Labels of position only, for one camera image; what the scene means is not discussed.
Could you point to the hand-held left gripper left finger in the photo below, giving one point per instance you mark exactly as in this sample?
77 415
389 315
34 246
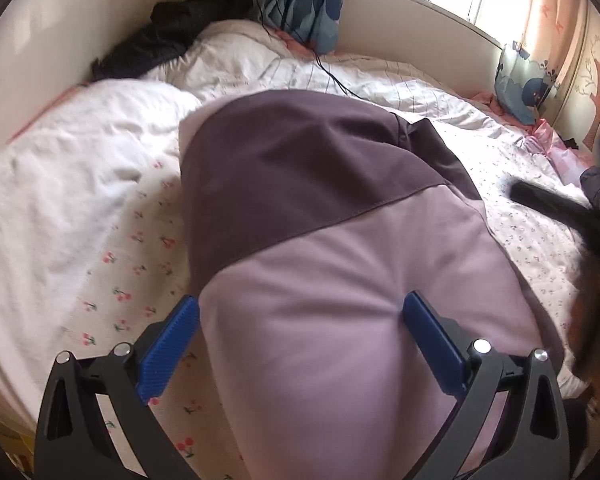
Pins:
170 350

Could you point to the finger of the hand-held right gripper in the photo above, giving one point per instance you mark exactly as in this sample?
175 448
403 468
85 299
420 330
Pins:
540 197

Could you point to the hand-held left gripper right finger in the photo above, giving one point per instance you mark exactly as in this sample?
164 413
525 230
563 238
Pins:
435 345

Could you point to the purple two-tone jacket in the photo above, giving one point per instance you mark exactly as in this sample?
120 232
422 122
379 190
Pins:
330 270

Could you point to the pink cloth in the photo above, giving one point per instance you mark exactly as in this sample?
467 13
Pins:
562 157

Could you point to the small black object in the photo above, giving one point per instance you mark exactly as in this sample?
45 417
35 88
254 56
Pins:
570 143

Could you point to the floral bed sheet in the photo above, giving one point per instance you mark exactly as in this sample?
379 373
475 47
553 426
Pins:
145 270

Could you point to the white crumpled blanket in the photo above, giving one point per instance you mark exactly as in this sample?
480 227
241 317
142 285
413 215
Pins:
70 185

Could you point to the white striped duvet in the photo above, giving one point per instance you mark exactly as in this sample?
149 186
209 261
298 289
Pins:
380 85

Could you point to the blue cartoon print curtain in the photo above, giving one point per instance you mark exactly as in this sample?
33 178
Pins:
315 10

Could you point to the black clothing pile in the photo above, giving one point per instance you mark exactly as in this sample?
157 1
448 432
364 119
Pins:
170 30

